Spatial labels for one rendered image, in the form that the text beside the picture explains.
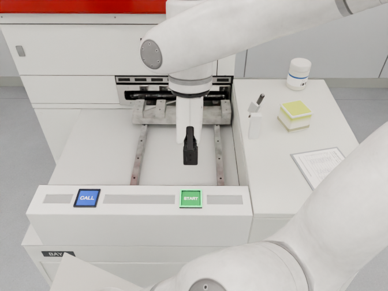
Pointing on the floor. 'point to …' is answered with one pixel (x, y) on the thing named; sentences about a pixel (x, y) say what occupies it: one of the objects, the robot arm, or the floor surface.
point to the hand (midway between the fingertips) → (190, 155)
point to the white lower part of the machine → (58, 126)
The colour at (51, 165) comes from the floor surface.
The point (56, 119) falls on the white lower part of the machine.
